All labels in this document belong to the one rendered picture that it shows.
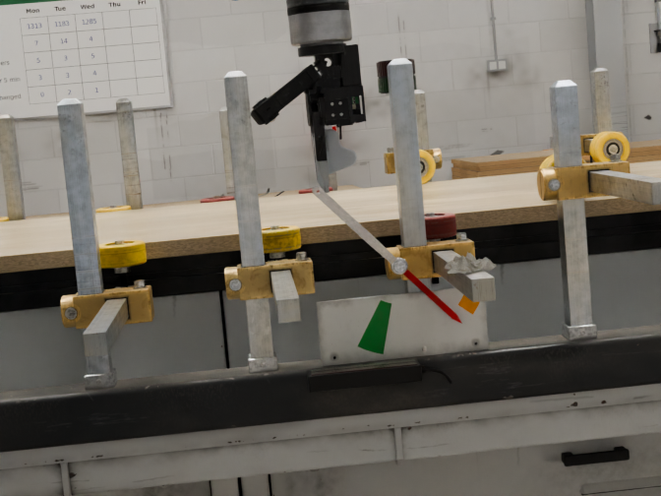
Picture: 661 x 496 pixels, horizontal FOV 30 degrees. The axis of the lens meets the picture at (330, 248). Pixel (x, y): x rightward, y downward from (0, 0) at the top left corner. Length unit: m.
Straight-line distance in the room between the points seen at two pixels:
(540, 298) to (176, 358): 0.64
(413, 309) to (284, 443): 0.29
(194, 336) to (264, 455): 0.27
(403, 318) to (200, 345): 0.40
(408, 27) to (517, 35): 0.82
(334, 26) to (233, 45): 7.23
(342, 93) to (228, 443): 0.58
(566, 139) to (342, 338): 0.46
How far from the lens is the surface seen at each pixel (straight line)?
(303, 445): 1.97
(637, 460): 2.32
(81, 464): 1.99
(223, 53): 8.99
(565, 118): 1.93
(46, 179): 9.04
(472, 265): 1.66
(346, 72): 1.80
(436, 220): 1.95
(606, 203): 2.12
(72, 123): 1.88
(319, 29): 1.77
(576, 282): 1.96
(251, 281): 1.88
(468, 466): 2.25
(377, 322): 1.90
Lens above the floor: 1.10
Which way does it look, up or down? 7 degrees down
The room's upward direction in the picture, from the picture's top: 5 degrees counter-clockwise
